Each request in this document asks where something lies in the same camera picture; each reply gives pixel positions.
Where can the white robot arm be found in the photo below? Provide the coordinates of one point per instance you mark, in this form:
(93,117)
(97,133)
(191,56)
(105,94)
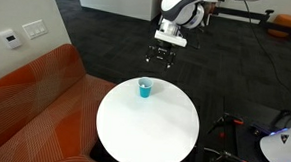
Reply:
(176,6)

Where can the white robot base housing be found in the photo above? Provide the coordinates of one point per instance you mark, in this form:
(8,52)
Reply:
(282,151)

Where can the orange patterned sofa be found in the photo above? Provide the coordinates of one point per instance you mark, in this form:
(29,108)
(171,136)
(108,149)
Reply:
(34,102)

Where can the orange ottoman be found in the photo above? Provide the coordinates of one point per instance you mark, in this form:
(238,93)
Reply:
(285,21)

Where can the white counter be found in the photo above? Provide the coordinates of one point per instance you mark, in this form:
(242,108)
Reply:
(116,1)

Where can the white light switch plate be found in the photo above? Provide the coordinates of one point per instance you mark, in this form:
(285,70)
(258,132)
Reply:
(34,29)

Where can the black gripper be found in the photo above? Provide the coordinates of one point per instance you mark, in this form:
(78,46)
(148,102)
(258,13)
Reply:
(163,50)

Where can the long black bar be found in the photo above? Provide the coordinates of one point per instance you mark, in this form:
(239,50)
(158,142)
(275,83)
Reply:
(242,13)

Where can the blue plastic cup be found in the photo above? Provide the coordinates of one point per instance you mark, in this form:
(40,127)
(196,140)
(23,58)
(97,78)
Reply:
(145,91)

